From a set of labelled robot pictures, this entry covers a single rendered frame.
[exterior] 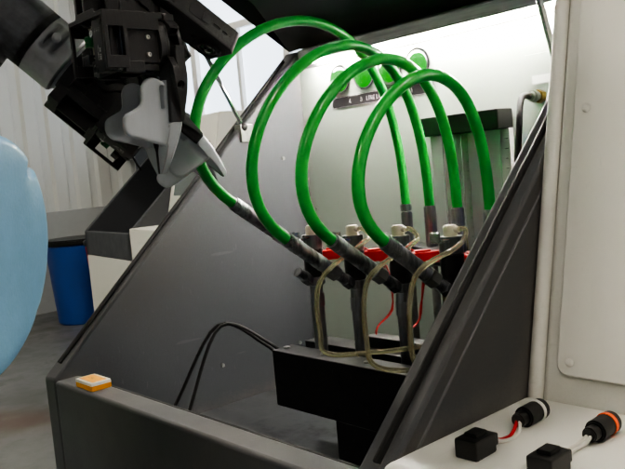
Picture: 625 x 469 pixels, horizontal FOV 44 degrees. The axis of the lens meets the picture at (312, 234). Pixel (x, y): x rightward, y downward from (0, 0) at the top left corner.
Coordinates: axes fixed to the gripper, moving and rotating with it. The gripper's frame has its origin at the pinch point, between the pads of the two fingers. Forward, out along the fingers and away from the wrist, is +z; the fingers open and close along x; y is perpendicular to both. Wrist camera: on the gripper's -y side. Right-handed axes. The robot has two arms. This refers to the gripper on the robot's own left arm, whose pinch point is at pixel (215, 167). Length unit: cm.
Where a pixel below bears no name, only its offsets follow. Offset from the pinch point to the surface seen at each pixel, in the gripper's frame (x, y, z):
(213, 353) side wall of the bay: -40.8, 8.5, 23.8
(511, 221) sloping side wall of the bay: 27.9, -3.6, 24.0
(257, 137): 8.2, -2.5, 0.8
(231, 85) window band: -517, -313, 26
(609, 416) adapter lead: 38, 12, 35
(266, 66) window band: -472, -323, 37
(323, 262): 3.1, 2.1, 17.5
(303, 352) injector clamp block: -8.5, 9.0, 25.8
